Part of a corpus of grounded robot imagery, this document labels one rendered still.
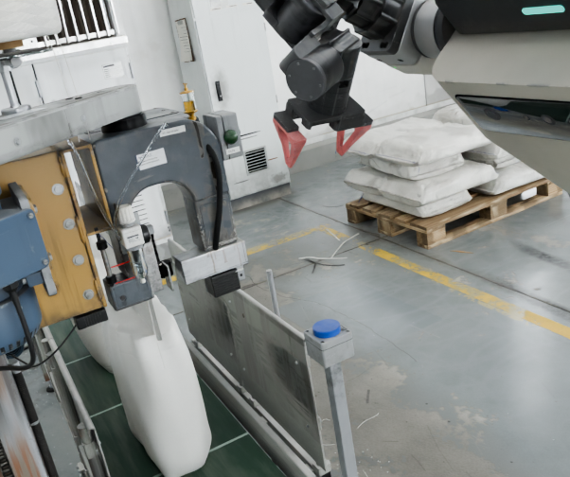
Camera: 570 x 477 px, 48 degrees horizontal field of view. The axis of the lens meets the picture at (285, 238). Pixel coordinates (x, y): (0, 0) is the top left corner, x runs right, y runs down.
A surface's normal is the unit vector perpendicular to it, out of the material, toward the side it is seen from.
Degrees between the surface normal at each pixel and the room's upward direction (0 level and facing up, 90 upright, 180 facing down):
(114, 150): 90
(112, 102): 90
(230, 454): 0
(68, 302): 90
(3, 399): 90
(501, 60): 40
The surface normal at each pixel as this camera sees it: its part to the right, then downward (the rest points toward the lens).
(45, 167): 0.47, 0.23
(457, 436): -0.16, -0.92
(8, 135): 0.91, 0.00
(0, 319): 0.65, 0.18
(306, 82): -0.50, 0.53
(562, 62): -0.68, -0.51
